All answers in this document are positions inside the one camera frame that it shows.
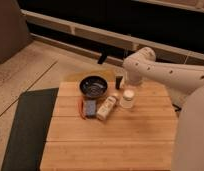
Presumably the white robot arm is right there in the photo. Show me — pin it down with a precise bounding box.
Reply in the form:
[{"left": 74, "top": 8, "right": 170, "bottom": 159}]
[{"left": 123, "top": 47, "right": 204, "bottom": 171}]

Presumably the dark ceramic bowl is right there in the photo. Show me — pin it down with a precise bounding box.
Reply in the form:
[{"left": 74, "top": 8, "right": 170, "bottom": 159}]
[{"left": 79, "top": 76, "right": 108, "bottom": 98}]

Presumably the small black eraser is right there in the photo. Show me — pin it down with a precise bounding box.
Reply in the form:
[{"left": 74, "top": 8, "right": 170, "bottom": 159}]
[{"left": 115, "top": 75, "right": 123, "bottom": 90}]

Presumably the white plastic bottle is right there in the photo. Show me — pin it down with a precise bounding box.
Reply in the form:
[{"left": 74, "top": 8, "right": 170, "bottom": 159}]
[{"left": 96, "top": 93, "right": 118, "bottom": 121}]

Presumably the red marker pen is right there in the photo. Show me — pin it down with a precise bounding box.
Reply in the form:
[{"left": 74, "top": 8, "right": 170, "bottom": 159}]
[{"left": 78, "top": 97, "right": 86, "bottom": 119}]

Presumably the black furniture leg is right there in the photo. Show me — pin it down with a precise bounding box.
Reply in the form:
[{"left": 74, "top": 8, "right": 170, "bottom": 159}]
[{"left": 97, "top": 49, "right": 108, "bottom": 64}]

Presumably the dark floor mat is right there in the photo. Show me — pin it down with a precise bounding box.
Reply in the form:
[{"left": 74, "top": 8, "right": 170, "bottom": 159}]
[{"left": 1, "top": 88, "right": 58, "bottom": 171}]

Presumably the brown cabinet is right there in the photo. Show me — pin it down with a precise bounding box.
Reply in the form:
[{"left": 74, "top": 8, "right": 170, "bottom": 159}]
[{"left": 0, "top": 0, "right": 32, "bottom": 63}]

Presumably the white wooden shelf frame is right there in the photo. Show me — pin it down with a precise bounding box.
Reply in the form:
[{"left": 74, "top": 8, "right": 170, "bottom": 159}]
[{"left": 21, "top": 9, "right": 204, "bottom": 61}]

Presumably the black cable on floor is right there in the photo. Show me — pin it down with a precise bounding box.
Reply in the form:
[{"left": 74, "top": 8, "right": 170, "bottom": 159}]
[{"left": 172, "top": 103, "right": 182, "bottom": 114}]

